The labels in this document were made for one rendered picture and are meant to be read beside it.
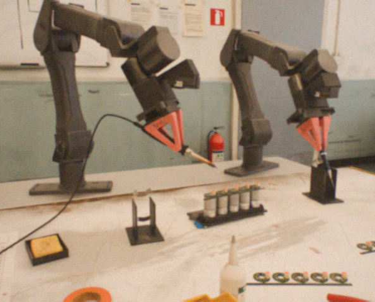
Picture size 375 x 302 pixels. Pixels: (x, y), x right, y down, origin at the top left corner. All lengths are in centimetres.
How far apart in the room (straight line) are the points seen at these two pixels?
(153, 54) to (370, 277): 51
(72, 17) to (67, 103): 20
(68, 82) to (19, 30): 229
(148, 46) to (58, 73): 31
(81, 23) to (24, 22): 237
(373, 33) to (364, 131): 110
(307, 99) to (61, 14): 60
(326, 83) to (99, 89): 257
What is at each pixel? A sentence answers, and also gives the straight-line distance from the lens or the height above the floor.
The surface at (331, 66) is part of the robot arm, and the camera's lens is 94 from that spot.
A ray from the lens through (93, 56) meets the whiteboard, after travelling 323.
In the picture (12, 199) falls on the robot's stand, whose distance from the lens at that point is 99.
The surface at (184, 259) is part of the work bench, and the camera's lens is 62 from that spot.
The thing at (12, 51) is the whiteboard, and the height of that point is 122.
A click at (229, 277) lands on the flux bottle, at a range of 48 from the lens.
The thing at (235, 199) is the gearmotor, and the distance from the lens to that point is 75.
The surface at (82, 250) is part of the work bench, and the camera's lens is 68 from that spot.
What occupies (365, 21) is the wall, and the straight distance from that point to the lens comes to 471.
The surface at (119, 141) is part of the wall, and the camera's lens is 333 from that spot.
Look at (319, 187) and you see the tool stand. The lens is 93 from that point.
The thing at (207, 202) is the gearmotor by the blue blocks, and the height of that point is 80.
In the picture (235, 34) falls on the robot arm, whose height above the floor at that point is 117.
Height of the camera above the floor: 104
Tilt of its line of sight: 10 degrees down
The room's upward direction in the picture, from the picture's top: straight up
